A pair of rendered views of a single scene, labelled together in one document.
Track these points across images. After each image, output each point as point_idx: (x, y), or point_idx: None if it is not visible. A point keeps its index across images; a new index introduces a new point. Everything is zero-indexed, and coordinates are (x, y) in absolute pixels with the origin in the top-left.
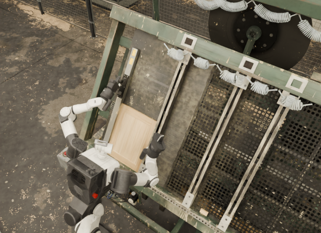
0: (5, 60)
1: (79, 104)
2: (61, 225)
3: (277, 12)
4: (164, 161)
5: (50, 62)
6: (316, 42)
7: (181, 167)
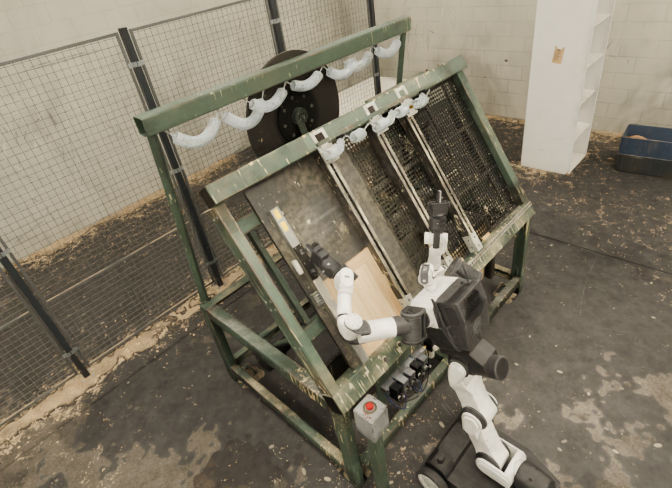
0: None
1: (341, 304)
2: None
3: (303, 80)
4: (404, 273)
5: None
6: None
7: (336, 351)
